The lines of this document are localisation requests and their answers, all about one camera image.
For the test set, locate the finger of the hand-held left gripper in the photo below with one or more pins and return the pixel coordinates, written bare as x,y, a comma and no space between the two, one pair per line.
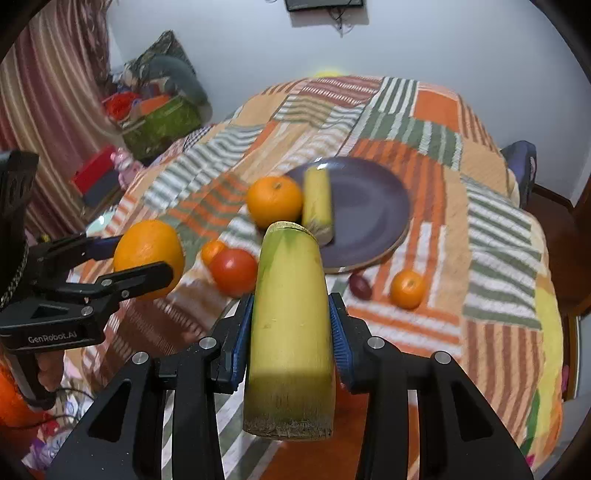
99,245
129,281

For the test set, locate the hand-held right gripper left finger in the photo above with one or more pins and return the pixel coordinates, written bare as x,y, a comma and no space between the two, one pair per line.
240,344

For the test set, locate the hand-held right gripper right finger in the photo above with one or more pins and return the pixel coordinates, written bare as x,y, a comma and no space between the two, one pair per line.
340,344

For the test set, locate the large orange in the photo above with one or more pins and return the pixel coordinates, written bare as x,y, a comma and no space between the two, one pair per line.
148,258

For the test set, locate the purple plate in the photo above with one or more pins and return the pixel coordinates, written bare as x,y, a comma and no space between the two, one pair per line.
364,212

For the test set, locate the person's left hand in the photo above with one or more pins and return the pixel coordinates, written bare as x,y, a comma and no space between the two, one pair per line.
48,369

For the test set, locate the dark purple fruit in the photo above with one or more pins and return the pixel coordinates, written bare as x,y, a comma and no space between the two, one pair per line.
360,286

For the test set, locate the red box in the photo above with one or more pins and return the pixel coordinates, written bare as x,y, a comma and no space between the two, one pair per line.
94,173

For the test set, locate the red tomato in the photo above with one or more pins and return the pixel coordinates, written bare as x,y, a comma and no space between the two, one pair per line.
234,271

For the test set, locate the small tangerine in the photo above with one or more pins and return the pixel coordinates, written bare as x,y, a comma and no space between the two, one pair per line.
407,289
211,251

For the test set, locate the striped patchwork blanket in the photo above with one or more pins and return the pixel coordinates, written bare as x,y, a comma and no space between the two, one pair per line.
415,277

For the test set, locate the green patterned bag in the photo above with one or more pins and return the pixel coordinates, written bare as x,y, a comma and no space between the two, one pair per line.
161,127

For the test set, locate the striped curtain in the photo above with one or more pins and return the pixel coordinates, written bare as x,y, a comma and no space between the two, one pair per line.
51,115

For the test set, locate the round orange with stem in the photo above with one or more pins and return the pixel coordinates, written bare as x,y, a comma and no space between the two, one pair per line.
274,202

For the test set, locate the blue chair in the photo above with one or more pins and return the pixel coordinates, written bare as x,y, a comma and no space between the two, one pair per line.
521,170

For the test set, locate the wall-mounted black device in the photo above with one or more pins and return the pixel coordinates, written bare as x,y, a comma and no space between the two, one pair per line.
324,4

